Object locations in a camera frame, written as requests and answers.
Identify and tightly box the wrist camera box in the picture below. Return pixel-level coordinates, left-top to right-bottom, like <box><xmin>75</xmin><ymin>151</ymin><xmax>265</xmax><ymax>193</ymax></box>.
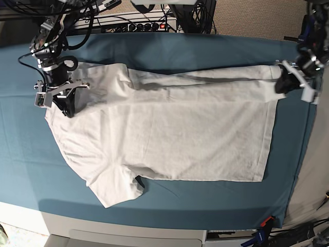
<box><xmin>34</xmin><ymin>92</ymin><xmax>53</xmax><ymax>108</ymax></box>
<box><xmin>301</xmin><ymin>87</ymin><xmax>320</xmax><ymax>105</ymax></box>

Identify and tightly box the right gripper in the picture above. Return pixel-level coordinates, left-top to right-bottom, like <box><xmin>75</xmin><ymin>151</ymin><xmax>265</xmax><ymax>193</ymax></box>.
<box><xmin>34</xmin><ymin>64</ymin><xmax>89</xmax><ymax>118</ymax></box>

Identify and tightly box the teal table cloth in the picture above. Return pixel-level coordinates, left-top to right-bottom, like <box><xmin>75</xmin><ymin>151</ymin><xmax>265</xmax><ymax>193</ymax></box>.
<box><xmin>1</xmin><ymin>33</ymin><xmax>320</xmax><ymax>230</ymax></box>

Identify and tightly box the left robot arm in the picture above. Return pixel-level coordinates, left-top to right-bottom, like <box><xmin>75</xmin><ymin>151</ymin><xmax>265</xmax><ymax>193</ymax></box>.
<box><xmin>275</xmin><ymin>1</ymin><xmax>328</xmax><ymax>94</ymax></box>

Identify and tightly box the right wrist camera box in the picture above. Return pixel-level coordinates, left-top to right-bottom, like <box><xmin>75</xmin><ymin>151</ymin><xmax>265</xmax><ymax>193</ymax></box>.
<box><xmin>34</xmin><ymin>92</ymin><xmax>53</xmax><ymax>108</ymax></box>

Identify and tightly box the white cabinet under table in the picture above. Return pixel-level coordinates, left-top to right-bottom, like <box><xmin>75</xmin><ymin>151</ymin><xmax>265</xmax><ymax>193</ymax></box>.
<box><xmin>42</xmin><ymin>212</ymin><xmax>206</xmax><ymax>246</ymax></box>

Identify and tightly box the white T-shirt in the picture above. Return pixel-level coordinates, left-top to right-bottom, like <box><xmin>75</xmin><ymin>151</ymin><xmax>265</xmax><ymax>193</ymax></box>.
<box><xmin>45</xmin><ymin>63</ymin><xmax>284</xmax><ymax>208</ymax></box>

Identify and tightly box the black power strip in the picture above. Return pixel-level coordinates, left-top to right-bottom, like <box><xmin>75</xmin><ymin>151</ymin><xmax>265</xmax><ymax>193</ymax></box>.
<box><xmin>127</xmin><ymin>22</ymin><xmax>169</xmax><ymax>32</ymax></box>

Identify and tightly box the orange black clamp bottom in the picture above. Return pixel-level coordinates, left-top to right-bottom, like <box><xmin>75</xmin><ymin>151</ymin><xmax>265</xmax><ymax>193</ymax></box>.
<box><xmin>260</xmin><ymin>216</ymin><xmax>276</xmax><ymax>227</ymax></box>

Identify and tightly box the blue black clamp bottom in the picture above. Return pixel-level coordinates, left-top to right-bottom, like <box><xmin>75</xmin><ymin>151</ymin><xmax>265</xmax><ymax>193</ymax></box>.
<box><xmin>241</xmin><ymin>229</ymin><xmax>270</xmax><ymax>247</ymax></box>

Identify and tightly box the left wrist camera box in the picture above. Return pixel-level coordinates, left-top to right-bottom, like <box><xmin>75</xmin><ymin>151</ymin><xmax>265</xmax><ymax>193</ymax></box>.
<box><xmin>301</xmin><ymin>87</ymin><xmax>320</xmax><ymax>105</ymax></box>

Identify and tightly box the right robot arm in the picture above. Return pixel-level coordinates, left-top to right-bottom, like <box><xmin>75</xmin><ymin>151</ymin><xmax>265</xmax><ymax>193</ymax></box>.
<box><xmin>29</xmin><ymin>1</ymin><xmax>95</xmax><ymax>118</ymax></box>

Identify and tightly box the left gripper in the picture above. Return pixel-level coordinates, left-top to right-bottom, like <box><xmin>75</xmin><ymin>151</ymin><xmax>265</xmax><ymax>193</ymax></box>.
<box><xmin>275</xmin><ymin>55</ymin><xmax>324</xmax><ymax>94</ymax></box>

